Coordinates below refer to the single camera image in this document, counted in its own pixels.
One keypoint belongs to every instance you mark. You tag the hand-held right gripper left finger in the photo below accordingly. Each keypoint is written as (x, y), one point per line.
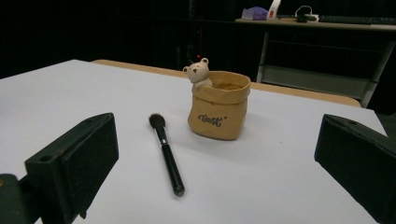
(77, 161)

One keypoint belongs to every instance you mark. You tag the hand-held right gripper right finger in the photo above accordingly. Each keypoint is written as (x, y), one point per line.
(358, 161)

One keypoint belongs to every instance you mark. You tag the tan sack-shaped pot with bear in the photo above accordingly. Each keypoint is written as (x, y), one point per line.
(219, 112)

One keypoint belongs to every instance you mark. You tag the white table cover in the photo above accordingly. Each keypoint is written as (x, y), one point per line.
(249, 180)

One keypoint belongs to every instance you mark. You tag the dark keyboard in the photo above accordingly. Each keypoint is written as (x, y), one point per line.
(355, 19)

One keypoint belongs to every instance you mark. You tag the white bottle with red label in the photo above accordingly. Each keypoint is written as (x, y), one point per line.
(274, 11)

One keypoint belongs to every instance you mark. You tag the purple bag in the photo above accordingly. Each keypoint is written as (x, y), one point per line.
(256, 13)

